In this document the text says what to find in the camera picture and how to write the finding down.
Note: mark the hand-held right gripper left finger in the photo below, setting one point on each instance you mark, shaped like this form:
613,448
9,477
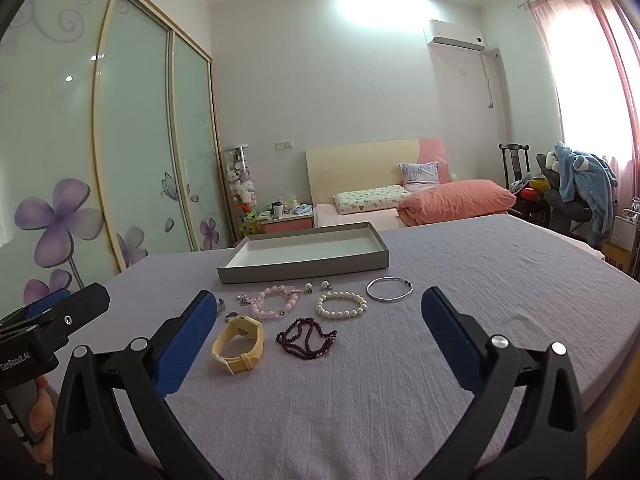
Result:
182,347

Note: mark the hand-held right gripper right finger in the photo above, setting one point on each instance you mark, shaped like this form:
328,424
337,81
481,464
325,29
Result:
450,345

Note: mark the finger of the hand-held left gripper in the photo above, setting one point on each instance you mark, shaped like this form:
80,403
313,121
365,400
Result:
80,307
47,301

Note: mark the yellow wristwatch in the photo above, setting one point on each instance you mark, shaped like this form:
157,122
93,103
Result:
247,329

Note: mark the thin silver bangle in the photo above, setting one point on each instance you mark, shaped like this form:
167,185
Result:
386,300

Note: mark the grey cardboard tray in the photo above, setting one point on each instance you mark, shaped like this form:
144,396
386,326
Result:
300,255

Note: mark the person's left hand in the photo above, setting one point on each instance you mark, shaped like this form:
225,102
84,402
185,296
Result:
41,412

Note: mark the small silver pendant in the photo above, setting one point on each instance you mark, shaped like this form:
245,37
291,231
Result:
243,300

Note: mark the pearl earring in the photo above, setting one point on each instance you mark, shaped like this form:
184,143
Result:
325,285
309,288

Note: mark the yellow plush toy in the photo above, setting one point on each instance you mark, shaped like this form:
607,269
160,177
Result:
251,225

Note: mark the salmon pink duvet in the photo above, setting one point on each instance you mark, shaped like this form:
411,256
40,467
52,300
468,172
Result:
455,200

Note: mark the bed with pink sheet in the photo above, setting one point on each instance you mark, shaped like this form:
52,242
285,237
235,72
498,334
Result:
350,217

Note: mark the pink and beige nightstand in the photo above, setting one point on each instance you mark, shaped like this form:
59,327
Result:
287,222

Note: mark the floral print pillow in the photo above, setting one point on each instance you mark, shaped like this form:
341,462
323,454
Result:
370,199

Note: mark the small white patterned pillow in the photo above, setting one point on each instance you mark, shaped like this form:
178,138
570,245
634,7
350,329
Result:
419,176

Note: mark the glass case of plush toys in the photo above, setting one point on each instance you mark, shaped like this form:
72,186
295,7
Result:
241,180

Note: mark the grey office chair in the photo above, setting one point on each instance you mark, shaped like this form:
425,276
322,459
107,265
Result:
562,207

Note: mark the colourful plush toys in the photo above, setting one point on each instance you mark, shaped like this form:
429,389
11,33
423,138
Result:
534,186

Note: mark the floral sliding-door wardrobe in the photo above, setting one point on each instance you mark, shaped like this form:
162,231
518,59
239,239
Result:
135,135

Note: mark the cardboard box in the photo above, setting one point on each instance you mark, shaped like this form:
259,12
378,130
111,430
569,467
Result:
616,259

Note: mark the dark wooden chair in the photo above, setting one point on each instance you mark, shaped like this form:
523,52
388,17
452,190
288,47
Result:
515,160

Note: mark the beige and pink headboard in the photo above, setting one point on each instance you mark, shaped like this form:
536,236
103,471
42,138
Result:
360,165

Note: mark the blue plush robe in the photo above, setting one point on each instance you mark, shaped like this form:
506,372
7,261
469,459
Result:
585,175

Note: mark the air conditioner pipe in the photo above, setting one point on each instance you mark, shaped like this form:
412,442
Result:
491,80

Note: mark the white air conditioner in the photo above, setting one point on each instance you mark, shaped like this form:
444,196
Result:
452,35

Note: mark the pink curtain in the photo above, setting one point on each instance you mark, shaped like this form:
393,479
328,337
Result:
555,5

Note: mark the white wall switch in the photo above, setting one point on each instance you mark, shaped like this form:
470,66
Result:
284,145

